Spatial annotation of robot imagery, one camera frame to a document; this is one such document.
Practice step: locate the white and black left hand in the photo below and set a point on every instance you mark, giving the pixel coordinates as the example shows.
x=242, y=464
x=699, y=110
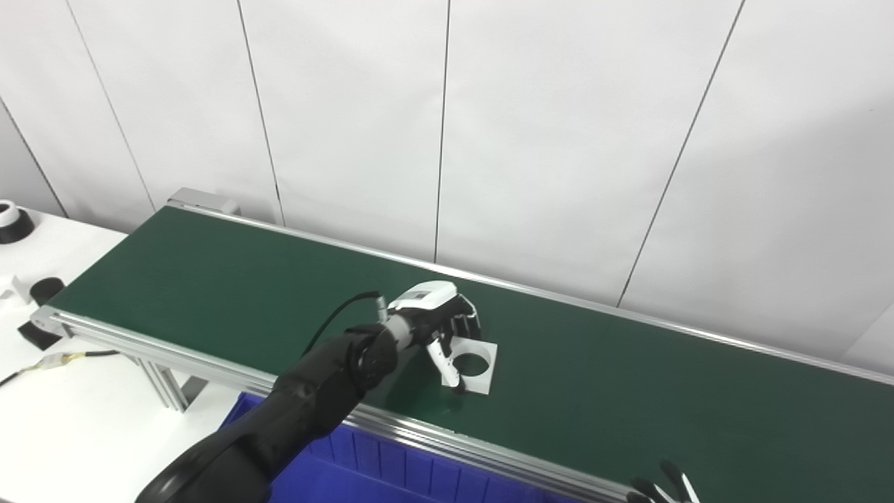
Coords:
x=429, y=297

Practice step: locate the white and black right hand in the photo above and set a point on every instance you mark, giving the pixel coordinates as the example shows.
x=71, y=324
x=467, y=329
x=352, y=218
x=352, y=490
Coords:
x=670, y=492

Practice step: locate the white square part with hole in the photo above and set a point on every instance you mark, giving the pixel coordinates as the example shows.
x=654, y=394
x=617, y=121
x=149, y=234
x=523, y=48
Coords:
x=485, y=370

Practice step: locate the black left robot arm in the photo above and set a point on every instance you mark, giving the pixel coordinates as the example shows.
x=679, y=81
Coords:
x=307, y=398

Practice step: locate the green conveyor belt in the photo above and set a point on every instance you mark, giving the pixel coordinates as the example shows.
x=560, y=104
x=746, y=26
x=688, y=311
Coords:
x=454, y=447
x=628, y=391

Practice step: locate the blue plastic bin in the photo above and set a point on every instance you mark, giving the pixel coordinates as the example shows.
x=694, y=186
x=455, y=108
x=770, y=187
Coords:
x=363, y=468

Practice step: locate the grey conveyor end box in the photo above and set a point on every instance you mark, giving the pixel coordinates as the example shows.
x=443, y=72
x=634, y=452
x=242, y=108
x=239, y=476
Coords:
x=202, y=200

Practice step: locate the aluminium conveyor support leg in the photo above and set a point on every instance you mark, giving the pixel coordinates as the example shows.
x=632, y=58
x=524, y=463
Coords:
x=167, y=384

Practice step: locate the black cylinder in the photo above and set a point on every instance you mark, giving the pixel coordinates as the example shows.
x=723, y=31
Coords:
x=47, y=291

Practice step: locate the small white block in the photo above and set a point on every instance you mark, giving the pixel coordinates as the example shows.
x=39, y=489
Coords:
x=10, y=290

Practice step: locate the black and white tape roll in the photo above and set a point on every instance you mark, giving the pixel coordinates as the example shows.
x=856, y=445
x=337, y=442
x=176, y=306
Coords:
x=12, y=225

